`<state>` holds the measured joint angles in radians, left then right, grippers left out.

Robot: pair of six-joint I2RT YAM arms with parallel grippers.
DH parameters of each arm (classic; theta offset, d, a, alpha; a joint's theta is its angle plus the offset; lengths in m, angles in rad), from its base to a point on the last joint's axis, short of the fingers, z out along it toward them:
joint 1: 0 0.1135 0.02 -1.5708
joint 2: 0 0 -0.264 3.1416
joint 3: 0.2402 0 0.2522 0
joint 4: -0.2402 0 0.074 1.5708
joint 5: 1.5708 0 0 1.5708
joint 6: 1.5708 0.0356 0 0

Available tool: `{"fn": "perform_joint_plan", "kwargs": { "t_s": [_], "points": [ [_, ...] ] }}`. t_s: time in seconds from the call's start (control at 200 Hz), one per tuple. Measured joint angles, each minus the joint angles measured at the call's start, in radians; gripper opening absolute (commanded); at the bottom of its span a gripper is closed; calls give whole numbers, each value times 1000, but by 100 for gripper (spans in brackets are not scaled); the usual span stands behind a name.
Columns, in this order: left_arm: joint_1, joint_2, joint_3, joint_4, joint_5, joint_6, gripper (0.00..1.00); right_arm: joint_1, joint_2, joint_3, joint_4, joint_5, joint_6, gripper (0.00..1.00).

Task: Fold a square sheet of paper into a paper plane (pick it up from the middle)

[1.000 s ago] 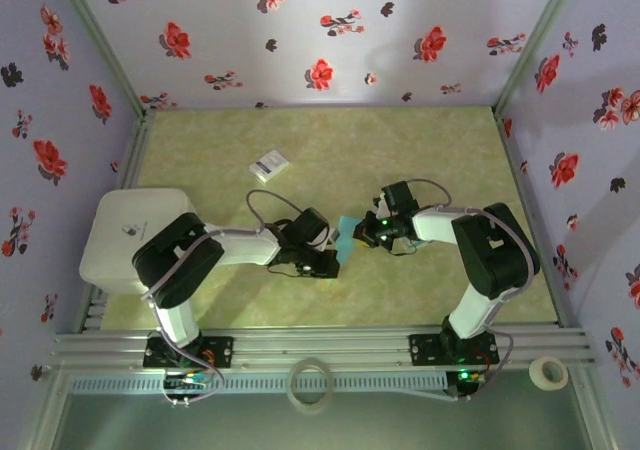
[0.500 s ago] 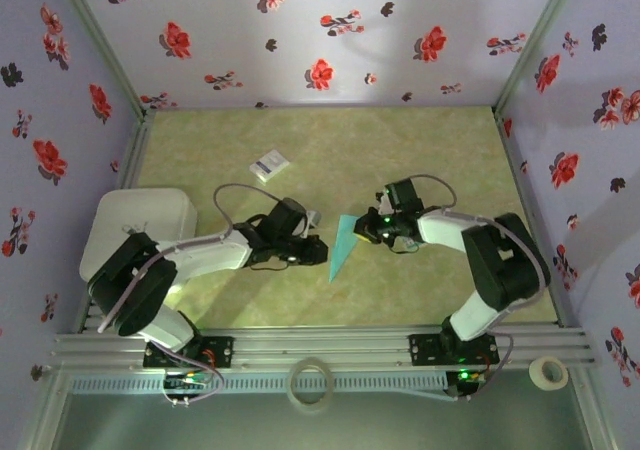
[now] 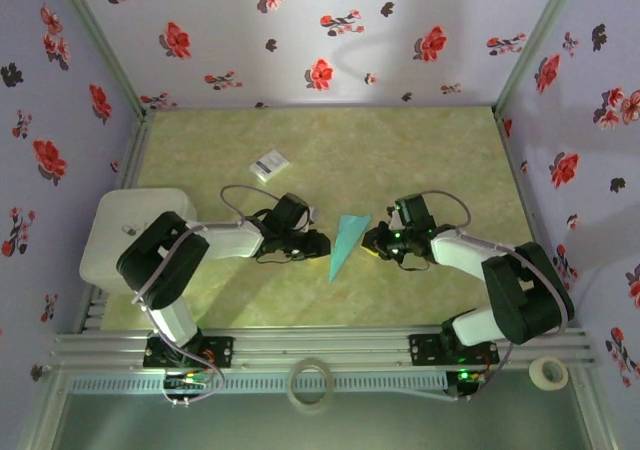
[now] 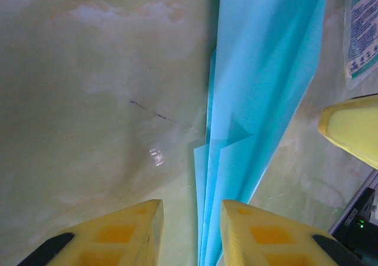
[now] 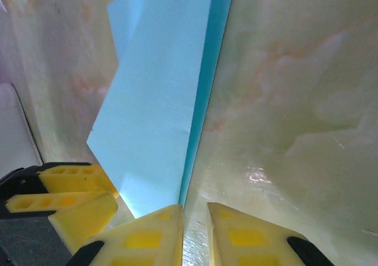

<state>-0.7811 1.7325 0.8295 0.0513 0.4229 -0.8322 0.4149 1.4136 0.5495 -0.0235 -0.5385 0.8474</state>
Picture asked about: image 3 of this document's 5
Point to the teal paper sheet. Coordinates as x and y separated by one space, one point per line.
345 240

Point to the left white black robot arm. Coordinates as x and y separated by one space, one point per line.
160 265

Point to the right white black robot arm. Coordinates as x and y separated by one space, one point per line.
525 290

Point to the small white blue box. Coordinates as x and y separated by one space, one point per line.
269 166

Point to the small electronics board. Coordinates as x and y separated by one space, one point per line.
187 380
467 376

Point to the white plastic container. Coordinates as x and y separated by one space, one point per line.
110 220

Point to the white tape roll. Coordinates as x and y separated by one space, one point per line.
536 377

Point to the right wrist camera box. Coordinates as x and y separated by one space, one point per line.
414 212

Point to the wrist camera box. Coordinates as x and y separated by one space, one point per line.
414 212
292 210

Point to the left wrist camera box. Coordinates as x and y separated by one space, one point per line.
292 210

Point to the aluminium mounting rail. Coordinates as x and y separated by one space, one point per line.
320 342

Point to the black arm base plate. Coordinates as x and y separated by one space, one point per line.
422 350
222 351

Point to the aluminium upright frame post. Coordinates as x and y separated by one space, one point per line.
539 40
104 40

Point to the aluminium lower frame bar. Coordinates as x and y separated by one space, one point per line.
592 410
42 410

